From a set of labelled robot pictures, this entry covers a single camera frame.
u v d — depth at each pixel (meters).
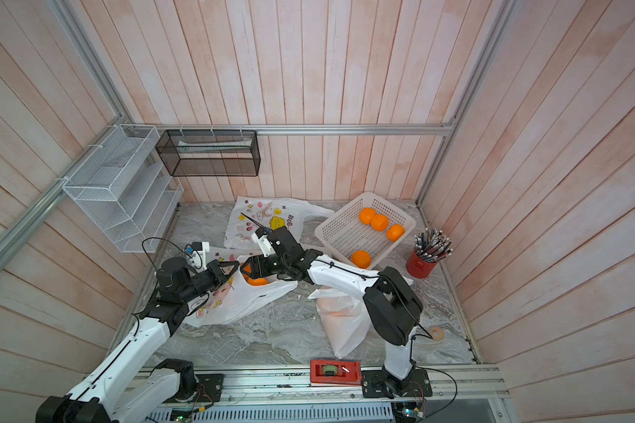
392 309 0.48
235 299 0.78
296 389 0.75
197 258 0.70
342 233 1.07
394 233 1.01
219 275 0.70
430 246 0.86
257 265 0.72
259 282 0.79
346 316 0.78
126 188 0.73
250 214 1.15
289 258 0.66
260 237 0.75
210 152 1.04
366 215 1.10
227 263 0.77
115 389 0.43
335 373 0.72
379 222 1.05
